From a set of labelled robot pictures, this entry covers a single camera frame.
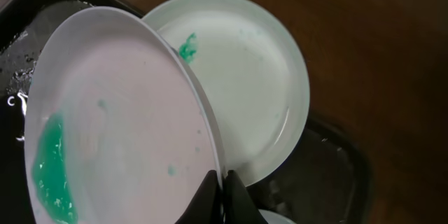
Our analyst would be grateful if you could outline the white plate top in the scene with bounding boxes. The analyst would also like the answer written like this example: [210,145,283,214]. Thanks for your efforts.
[24,7,222,223]

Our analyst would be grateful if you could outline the black serving tray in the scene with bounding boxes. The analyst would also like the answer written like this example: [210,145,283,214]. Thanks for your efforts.
[1,0,372,223]

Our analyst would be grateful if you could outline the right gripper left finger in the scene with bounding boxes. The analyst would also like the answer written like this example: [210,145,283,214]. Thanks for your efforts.
[176,170,221,224]

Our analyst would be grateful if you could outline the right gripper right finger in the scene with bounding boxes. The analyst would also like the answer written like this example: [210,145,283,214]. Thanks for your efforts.
[223,170,267,224]

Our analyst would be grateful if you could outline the white plate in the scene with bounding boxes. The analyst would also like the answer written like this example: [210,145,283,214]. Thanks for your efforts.
[259,209,296,224]
[24,7,222,223]

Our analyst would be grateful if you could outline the pale blue plate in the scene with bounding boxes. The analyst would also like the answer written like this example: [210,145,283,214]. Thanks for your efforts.
[143,0,310,186]

